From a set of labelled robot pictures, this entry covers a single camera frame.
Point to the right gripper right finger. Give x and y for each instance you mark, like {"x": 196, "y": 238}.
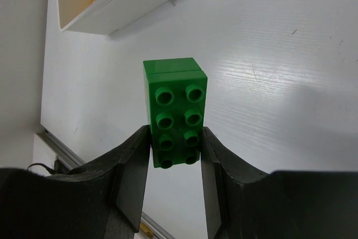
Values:
{"x": 241, "y": 201}

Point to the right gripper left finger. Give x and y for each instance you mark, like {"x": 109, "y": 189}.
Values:
{"x": 28, "y": 208}

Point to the large dark green lego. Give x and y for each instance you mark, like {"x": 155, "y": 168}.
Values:
{"x": 175, "y": 95}

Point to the aluminium rail front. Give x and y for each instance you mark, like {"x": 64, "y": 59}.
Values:
{"x": 104, "y": 197}

